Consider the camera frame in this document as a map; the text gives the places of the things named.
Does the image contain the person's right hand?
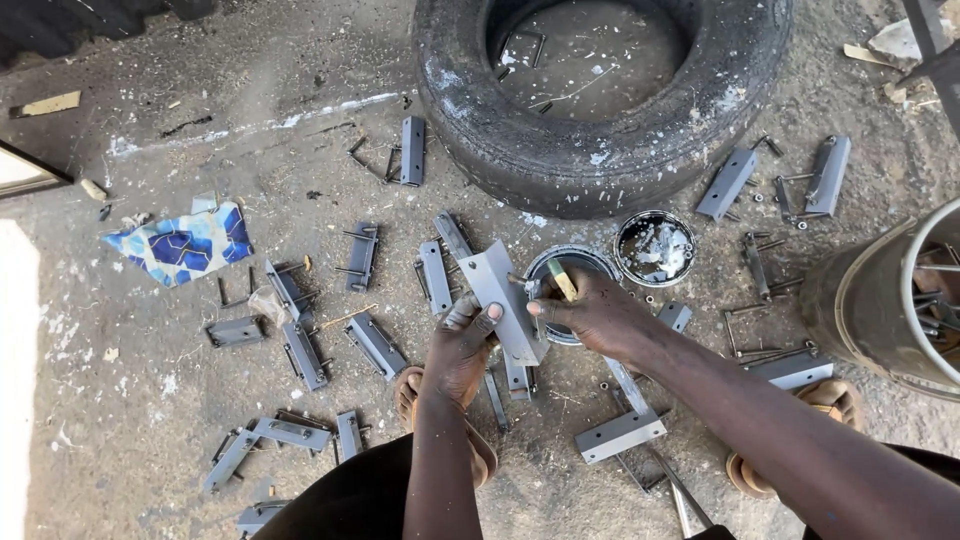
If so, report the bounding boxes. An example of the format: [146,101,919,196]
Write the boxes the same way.
[526,264,666,370]

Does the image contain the person's left hand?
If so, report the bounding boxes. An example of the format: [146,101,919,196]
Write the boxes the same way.
[420,294,505,411]

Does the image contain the yellow handled paint brush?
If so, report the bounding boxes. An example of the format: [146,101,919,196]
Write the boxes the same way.
[546,257,579,303]

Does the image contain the large grey angle bracket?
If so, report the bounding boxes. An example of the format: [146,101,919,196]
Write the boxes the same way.
[457,240,551,367]

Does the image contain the narrow dark metal bar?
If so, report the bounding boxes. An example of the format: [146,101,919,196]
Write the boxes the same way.
[772,176,795,222]
[742,232,772,301]
[483,369,511,434]

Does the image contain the flat grey metal bar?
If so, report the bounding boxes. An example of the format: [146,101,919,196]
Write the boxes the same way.
[603,356,652,417]

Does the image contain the grey paint can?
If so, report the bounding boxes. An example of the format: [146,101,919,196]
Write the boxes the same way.
[522,244,624,347]

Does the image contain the round paint can lid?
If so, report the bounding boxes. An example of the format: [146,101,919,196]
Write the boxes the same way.
[613,210,698,288]

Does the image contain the person's left sandal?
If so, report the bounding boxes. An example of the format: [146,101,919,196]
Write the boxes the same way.
[393,365,499,490]

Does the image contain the person's sandal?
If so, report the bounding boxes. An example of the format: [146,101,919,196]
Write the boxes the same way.
[393,365,499,490]
[725,378,865,501]

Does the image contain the thin wooden stick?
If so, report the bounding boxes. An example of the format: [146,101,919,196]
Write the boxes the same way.
[321,303,380,331]

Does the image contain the person's black shorts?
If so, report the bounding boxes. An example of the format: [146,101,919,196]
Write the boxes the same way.
[251,432,960,540]

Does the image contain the steel rods tool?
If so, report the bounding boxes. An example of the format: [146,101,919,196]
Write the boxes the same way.
[615,442,717,540]

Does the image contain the crumpled clear plastic wrapper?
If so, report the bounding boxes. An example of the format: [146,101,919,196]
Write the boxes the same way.
[247,285,295,329]

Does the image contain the dark metal u-bolt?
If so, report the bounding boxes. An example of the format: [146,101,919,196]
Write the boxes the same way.
[496,28,547,82]
[216,265,256,310]
[346,135,399,183]

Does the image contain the worn black tyre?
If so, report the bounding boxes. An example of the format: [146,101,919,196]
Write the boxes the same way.
[412,0,795,220]

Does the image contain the person's right sandal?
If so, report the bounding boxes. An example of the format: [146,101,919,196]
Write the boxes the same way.
[725,378,865,501]

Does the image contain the metal bucket of bolts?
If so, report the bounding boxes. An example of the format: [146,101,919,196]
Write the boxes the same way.
[797,196,960,404]

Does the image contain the blue patterned cloth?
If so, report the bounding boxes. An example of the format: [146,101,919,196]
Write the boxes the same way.
[100,201,255,288]

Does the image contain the small wood chip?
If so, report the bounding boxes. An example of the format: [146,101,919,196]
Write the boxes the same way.
[843,42,891,69]

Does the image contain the pale stone chunk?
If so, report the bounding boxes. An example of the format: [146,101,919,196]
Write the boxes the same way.
[868,16,957,69]

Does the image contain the flat wooden offcut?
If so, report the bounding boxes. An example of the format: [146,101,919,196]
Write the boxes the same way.
[9,90,82,120]

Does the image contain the grey painted metal bracket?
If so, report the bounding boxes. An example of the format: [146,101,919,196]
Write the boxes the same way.
[236,499,292,539]
[574,409,669,465]
[742,352,835,391]
[432,210,475,261]
[502,348,538,402]
[695,147,759,223]
[344,310,410,384]
[399,115,427,188]
[804,135,852,218]
[264,259,316,324]
[657,301,694,334]
[251,416,333,453]
[335,410,366,462]
[343,220,380,294]
[282,321,331,393]
[204,315,267,349]
[203,428,261,494]
[416,240,456,316]

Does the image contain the dark metal frame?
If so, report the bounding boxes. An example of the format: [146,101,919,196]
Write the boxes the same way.
[896,0,960,144]

